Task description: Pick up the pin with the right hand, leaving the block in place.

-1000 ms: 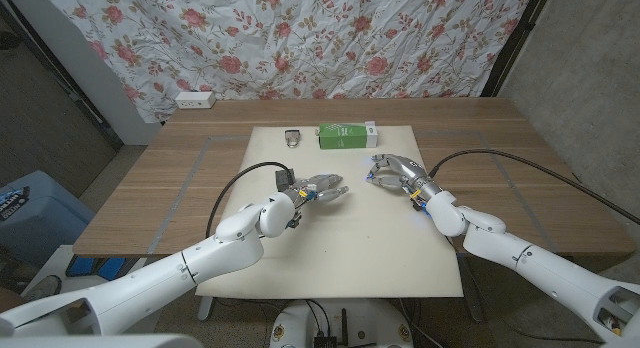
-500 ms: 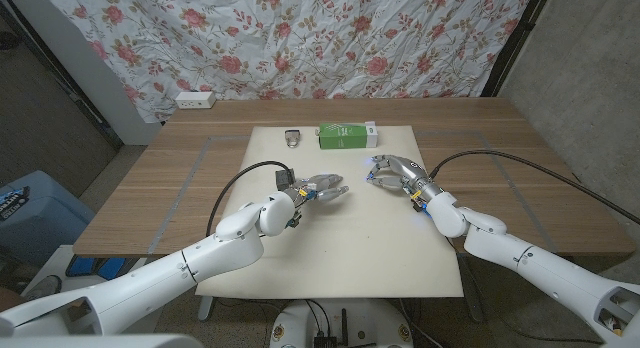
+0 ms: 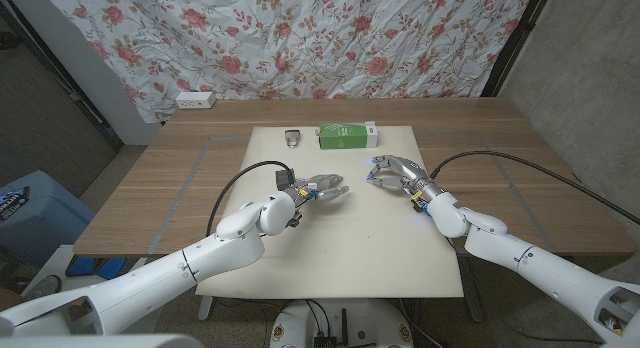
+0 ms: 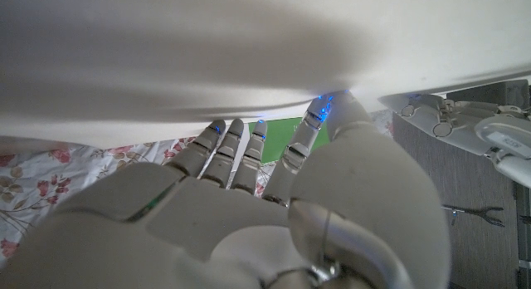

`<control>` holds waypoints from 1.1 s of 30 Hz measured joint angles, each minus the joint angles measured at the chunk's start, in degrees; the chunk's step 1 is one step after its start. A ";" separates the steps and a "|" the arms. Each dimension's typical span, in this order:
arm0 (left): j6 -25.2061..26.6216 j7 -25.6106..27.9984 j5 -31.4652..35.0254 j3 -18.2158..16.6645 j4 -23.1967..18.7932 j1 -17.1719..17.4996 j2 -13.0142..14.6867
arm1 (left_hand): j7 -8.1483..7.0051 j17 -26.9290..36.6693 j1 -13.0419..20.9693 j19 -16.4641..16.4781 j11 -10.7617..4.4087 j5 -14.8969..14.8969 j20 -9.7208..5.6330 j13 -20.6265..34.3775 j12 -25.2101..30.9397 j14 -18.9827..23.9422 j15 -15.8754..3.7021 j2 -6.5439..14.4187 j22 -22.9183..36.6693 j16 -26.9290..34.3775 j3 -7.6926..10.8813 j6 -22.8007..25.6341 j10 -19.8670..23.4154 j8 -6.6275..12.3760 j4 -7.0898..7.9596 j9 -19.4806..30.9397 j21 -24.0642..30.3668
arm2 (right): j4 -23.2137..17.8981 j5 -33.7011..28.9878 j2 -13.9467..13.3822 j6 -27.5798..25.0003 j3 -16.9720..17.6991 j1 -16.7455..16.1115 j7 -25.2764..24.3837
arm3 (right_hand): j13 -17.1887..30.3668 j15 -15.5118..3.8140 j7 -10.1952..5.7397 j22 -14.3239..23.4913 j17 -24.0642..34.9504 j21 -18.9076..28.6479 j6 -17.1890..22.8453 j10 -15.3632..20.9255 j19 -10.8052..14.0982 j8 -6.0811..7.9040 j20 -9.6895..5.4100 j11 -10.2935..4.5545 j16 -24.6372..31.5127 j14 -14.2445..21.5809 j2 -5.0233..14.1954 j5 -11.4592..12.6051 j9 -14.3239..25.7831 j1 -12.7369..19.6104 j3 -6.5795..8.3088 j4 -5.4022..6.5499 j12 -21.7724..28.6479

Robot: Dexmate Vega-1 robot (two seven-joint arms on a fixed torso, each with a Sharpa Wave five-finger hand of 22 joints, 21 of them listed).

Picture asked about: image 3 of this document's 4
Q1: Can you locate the cream paper mat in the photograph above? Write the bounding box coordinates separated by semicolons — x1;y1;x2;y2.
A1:
194;125;465;299

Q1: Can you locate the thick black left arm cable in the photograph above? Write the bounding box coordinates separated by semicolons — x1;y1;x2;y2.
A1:
205;160;296;239

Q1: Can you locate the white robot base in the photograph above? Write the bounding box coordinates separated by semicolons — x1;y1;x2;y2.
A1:
269;298;414;348

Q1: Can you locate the blue plastic bin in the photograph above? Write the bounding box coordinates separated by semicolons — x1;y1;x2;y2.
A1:
0;170;96;269

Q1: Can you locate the blue plastic pad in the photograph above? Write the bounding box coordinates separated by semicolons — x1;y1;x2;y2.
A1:
97;257;126;282
65;256;96;278

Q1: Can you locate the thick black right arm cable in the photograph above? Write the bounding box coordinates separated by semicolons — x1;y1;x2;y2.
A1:
429;150;640;227

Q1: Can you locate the dark grey block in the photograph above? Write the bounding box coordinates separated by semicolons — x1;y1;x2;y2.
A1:
275;168;296;192

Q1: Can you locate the green and white carton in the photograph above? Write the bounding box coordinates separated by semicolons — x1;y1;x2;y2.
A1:
317;121;379;150

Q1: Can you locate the white power strip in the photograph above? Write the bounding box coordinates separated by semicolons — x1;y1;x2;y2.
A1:
174;90;217;110

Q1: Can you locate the black backdrop stand pole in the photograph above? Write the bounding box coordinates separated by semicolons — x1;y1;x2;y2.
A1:
480;0;555;98

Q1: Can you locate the thin black cable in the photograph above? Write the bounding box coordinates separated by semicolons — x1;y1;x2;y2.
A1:
449;237;601;344

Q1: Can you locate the white table leg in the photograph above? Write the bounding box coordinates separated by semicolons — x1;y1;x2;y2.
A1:
197;295;214;323

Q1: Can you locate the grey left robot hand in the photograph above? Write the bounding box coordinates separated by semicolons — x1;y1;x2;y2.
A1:
288;172;350;209

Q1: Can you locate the white robot chest cover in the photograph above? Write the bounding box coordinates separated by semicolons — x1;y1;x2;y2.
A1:
0;332;204;348

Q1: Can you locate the grey table leg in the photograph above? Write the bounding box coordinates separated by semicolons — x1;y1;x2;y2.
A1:
458;260;485;323

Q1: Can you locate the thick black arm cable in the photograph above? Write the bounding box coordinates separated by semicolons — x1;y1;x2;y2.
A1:
205;160;296;239
429;150;640;227

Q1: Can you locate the floral backdrop cloth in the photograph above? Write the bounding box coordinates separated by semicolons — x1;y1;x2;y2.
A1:
39;0;536;124

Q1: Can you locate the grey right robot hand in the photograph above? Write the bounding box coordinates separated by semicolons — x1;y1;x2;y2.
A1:
365;155;444;202

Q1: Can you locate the black box with antenna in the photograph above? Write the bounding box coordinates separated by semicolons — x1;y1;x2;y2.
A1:
313;307;350;348

